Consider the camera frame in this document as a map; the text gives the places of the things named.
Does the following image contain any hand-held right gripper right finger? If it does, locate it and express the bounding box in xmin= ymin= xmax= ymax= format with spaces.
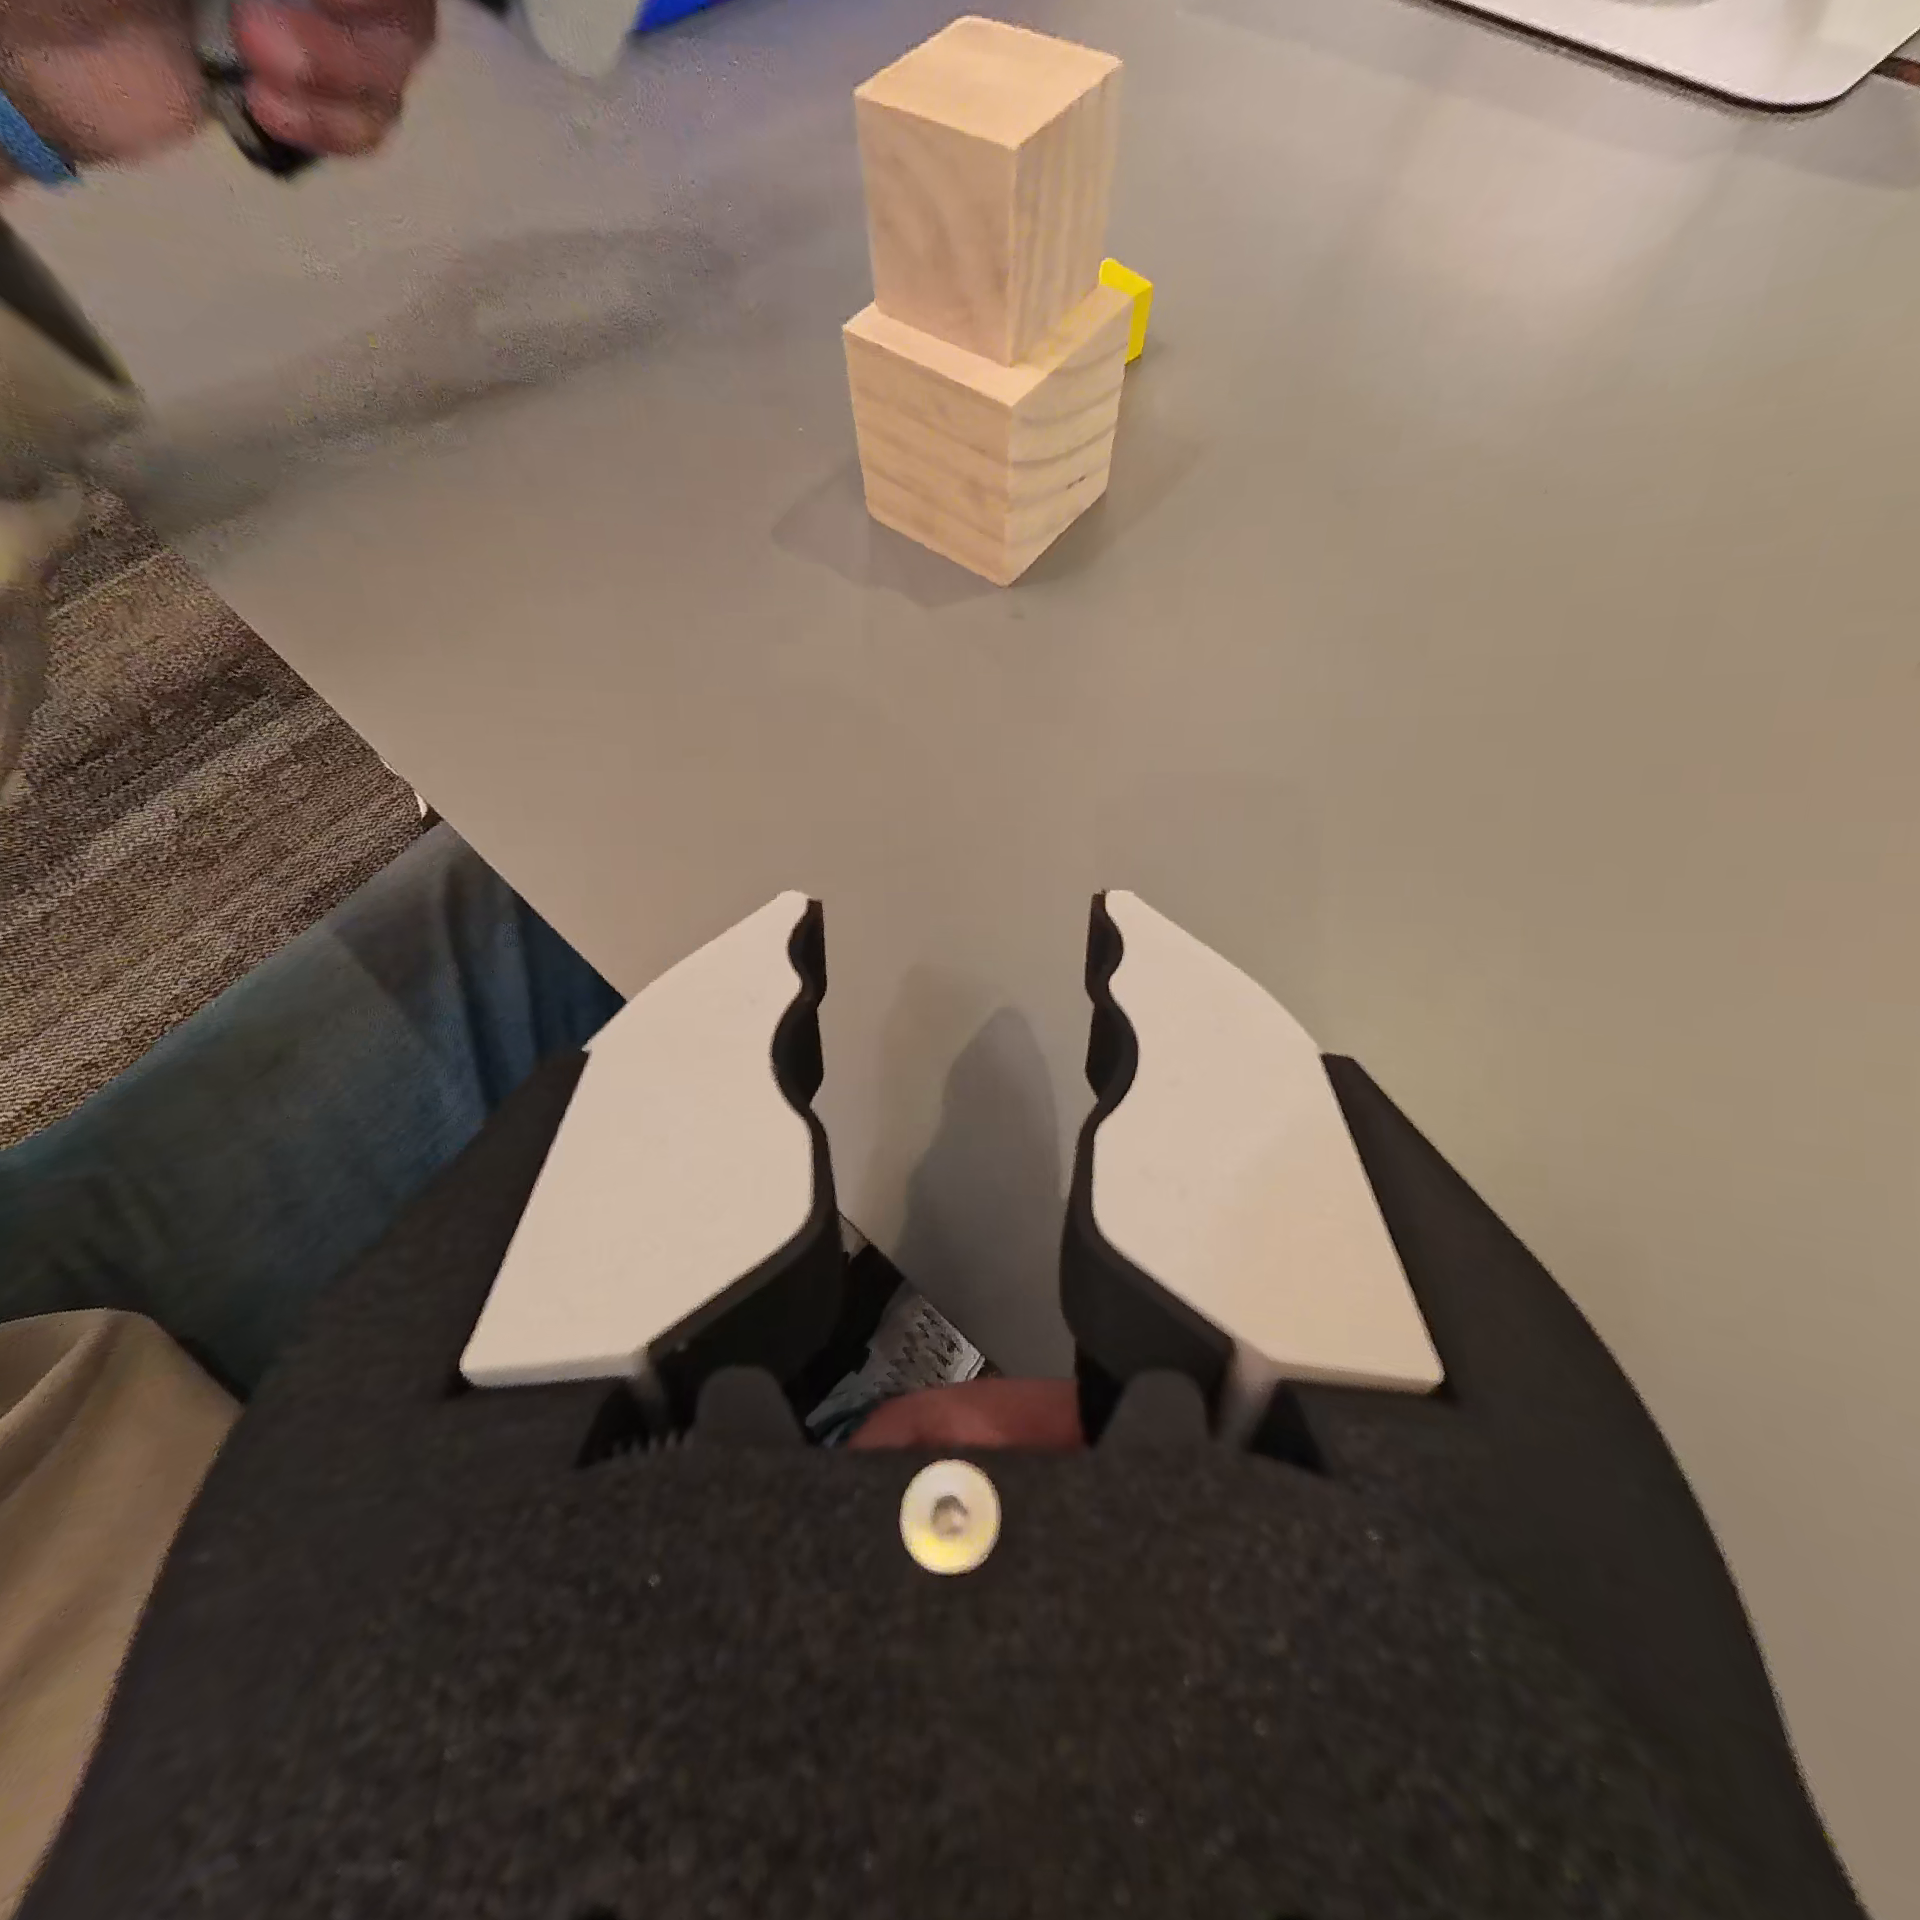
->
xmin=1063 ymin=890 xmax=1450 ymax=1402

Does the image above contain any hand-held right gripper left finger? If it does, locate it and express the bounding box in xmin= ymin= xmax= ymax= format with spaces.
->
xmin=463 ymin=890 xmax=846 ymax=1402

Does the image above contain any medium wooden cube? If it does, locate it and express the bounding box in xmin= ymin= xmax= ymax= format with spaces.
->
xmin=856 ymin=19 xmax=1126 ymax=367

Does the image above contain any large wooden cube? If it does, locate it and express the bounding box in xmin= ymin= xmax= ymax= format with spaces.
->
xmin=843 ymin=287 xmax=1138 ymax=587

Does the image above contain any person's left hand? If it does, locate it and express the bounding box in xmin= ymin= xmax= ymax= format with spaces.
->
xmin=0 ymin=0 xmax=442 ymax=172

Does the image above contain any person's trouser leg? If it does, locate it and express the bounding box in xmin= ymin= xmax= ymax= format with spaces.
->
xmin=0 ymin=827 xmax=630 ymax=1863

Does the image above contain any blue wristband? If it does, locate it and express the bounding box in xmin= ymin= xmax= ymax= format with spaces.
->
xmin=0 ymin=98 xmax=86 ymax=193

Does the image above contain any white folding stand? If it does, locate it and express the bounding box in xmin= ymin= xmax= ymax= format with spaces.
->
xmin=1440 ymin=0 xmax=1920 ymax=112

